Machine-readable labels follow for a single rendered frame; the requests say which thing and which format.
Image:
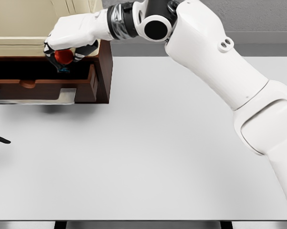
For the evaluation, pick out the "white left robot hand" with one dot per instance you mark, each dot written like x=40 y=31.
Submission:
x=1 y=139

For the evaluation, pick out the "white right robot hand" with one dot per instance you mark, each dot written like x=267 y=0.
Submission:
x=69 y=29

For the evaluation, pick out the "red round switch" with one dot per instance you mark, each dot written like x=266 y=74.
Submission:
x=64 y=56

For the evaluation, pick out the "brown wooden drawer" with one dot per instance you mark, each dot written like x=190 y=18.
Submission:
x=38 y=89

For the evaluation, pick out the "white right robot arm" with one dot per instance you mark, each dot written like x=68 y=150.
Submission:
x=205 y=71

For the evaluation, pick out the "cream and brown cabinet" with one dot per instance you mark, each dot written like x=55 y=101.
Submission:
x=12 y=28

